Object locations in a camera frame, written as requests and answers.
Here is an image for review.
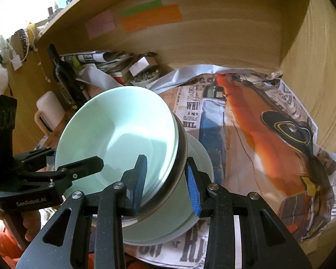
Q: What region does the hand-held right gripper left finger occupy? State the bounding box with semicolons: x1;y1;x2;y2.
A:
15;154;149;269

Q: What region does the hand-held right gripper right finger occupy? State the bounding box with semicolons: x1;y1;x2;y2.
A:
184;157;310;269

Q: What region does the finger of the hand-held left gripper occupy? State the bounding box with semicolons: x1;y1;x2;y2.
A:
13;147;58;172
49;156;105;187

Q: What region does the mint green plate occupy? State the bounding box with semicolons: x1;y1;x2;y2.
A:
122;134;215;246

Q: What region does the mint green bowl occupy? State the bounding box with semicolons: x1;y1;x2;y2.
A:
54;87;178;200

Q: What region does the person's left hand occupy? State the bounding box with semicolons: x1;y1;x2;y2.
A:
22;209;43;243

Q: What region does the wooden ruler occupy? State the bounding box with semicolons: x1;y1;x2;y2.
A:
46;109;75;149

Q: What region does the beige mug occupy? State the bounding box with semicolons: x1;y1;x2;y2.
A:
35;91;67;137

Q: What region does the printed newspaper sheet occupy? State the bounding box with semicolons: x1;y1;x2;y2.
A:
120;64;336;269

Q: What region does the white paper tag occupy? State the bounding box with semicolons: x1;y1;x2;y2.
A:
9;52;23;71

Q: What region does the dark wine bottle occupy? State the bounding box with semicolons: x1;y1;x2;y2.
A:
46;44;86;110

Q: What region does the person's orange clothing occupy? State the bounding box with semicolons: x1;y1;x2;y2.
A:
0;229;26;269

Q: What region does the small bowl of coins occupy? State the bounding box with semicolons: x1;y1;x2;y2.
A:
129;70;161;89

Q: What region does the stack of booklets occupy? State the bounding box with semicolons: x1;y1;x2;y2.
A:
98;57;135;85

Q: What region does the grey white paper sheet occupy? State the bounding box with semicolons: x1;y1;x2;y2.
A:
77;64;223;94

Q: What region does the white card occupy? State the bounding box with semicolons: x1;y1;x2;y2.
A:
128;56;157;77

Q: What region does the pink sticky note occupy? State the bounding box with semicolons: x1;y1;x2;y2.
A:
84;9;117;40

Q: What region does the wooden shelf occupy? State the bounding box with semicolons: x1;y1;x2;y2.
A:
34;0;185;46

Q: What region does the orange sticky note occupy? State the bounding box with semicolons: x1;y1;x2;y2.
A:
120;4;183;34

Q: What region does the green sticky note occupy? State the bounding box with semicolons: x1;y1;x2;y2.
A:
122;0;164;17

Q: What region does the patterned strap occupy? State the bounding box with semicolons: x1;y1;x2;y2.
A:
11;28;30;59

